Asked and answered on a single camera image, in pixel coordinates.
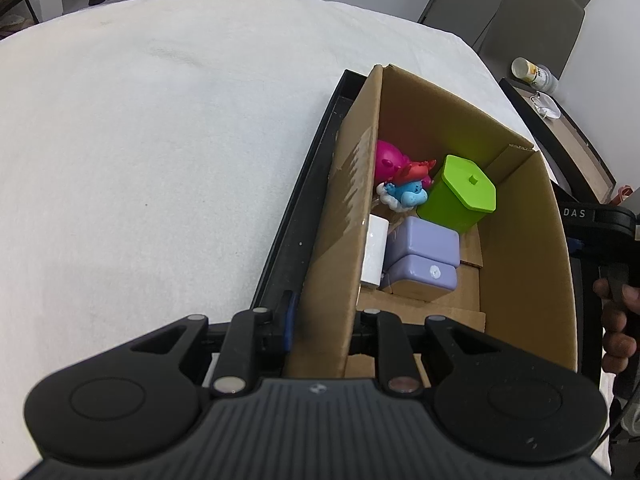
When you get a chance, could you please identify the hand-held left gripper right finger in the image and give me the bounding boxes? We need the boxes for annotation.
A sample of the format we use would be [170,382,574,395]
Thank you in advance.
[352,309,507,397]

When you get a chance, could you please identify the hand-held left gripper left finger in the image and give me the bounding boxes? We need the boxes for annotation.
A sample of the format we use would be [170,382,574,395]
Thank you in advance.
[129,289,301,397]

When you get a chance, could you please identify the lilac box with white dot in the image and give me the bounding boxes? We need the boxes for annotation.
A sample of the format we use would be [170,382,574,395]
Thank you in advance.
[379,254,457,304]

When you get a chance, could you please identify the brown cardboard box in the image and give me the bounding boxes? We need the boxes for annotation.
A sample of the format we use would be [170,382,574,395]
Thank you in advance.
[282,63,580,380]

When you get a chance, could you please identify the black tray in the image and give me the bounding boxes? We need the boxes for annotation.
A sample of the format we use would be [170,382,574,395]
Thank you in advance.
[247,69,609,392]

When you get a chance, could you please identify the lilac plastic box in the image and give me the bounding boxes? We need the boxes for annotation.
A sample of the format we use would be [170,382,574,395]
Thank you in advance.
[385,216,460,269]

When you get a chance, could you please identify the blue toy figure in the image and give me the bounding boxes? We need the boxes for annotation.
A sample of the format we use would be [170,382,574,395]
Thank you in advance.
[378,179,431,210]

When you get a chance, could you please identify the green lidded container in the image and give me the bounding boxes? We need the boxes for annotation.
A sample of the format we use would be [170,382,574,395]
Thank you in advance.
[416,154,498,234]

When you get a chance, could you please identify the red toy figure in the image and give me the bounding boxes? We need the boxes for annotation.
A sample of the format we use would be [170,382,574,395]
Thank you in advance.
[392,158,437,189]

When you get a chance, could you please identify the pink toy figure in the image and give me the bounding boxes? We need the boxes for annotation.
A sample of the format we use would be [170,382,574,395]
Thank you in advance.
[375,139,409,186]

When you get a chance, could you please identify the person's right hand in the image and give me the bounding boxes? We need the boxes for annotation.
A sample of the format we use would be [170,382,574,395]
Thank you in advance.
[592,279,640,377]

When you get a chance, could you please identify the dark wooden side table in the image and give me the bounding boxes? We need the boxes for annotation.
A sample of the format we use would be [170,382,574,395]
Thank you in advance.
[498,77,619,207]

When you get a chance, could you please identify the white face mask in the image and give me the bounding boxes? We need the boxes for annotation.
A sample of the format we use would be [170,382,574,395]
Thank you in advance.
[530,90,564,120]

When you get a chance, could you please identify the paper cup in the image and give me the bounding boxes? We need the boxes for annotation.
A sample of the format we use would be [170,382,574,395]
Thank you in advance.
[510,57,559,94]

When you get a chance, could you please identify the person's dark clothing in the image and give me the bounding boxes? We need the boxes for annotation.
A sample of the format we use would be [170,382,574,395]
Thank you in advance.
[606,372,640,480]

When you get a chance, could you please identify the white tablecloth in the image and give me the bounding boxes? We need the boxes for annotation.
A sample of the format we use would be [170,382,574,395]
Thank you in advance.
[0,0,640,480]

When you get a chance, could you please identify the grey chair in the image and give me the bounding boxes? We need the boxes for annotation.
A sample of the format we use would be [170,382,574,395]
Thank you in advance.
[474,0,586,82]

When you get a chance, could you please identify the wooden shelf unit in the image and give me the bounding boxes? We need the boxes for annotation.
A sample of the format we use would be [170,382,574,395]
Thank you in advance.
[0,0,42,42]

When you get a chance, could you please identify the white wall charger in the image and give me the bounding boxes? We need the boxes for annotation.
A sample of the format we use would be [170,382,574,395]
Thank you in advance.
[360,213,390,291]

